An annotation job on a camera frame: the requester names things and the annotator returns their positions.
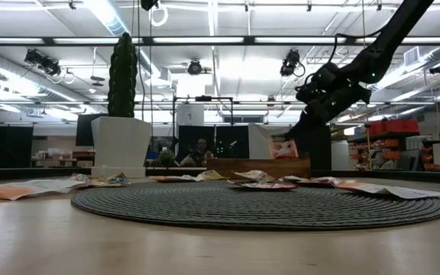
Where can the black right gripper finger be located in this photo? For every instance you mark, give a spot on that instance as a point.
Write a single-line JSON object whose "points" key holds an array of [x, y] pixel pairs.
{"points": [[313, 128], [300, 126]]}

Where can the white pink tea packet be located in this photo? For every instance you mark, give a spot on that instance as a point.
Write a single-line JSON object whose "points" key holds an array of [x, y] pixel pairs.
{"points": [[290, 178]]}

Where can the orange white tea packet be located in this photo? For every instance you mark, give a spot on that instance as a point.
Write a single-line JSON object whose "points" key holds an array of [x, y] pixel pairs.
{"points": [[170, 178], [13, 191], [395, 191]]}

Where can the small colourful tea packet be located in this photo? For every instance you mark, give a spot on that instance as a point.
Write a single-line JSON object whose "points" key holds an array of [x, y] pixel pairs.
{"points": [[79, 177]]}

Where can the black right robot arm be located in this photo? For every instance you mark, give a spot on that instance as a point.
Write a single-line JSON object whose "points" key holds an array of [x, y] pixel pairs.
{"points": [[395, 30]]}

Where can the white hanging cloth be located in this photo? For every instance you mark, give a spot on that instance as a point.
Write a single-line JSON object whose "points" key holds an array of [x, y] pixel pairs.
{"points": [[258, 141]]}

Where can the yellow pole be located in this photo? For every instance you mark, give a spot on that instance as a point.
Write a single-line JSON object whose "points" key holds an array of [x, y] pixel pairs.
{"points": [[368, 153]]}

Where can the wooden compartment box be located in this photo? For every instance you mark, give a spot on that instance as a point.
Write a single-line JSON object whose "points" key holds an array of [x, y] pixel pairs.
{"points": [[250, 167]]}

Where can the shelf with red bins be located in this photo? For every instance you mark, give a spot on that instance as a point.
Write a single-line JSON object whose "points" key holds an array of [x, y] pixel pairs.
{"points": [[393, 126]]}

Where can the person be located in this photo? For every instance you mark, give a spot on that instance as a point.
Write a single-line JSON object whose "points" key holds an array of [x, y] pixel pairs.
{"points": [[201, 147]]}

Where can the round grey woven mat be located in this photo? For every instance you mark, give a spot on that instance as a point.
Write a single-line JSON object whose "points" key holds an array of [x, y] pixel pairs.
{"points": [[243, 210]]}

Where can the small green potted plant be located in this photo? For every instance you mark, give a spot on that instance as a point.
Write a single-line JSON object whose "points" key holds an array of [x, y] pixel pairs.
{"points": [[166, 157]]}

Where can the overhead LED light bar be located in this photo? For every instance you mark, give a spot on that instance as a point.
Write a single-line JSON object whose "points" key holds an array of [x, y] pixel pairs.
{"points": [[147, 40]]}

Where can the white hexagonal planter pot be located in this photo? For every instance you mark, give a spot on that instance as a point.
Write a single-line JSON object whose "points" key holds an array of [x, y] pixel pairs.
{"points": [[120, 145]]}

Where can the green cactus plant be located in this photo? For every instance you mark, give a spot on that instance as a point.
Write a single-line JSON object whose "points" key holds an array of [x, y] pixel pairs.
{"points": [[122, 76]]}

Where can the black monitor screen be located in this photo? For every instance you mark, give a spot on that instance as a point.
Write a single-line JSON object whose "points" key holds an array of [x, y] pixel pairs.
{"points": [[84, 130]]}

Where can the cluttered low table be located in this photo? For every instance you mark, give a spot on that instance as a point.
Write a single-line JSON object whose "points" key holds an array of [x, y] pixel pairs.
{"points": [[63, 154]]}

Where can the black frame stand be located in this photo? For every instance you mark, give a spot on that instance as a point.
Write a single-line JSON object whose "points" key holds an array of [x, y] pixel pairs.
{"points": [[204, 98]]}

